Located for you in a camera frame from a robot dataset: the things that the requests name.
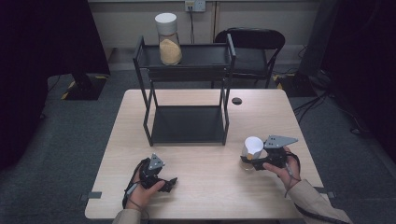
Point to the black folding chair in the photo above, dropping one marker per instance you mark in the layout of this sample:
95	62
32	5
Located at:
252	56

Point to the black metal two-tier rack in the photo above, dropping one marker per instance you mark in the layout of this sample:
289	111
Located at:
188	124

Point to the glass jar of brown seasoning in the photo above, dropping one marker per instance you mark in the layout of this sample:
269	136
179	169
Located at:
250	149

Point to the person's right hand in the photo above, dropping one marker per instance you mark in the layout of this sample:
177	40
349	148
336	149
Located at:
288	174

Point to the white wall socket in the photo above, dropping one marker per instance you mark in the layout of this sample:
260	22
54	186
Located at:
195	5

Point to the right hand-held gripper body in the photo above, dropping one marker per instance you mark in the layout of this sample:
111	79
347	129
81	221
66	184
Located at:
275	154

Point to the grey upright panel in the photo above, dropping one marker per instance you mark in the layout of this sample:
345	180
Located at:
320	37

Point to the dark curtain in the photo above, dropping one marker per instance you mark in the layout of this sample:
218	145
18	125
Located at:
367	62
37	62

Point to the grey table edge bracket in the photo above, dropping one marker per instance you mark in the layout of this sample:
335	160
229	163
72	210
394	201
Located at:
91	196
327	193

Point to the black stand base yellow stripes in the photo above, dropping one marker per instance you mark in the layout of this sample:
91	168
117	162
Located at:
85	88
295	85

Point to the beige wall conduit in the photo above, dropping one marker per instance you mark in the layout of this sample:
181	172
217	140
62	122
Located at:
215	21

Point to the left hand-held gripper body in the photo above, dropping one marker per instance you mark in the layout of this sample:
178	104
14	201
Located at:
149	175

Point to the glass jar of pale powder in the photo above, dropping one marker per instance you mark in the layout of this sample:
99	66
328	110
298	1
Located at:
169	40

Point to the person's left hand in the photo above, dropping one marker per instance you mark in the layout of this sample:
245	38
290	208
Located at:
144	194

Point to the black round table grommet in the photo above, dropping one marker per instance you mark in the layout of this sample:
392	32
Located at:
237	101

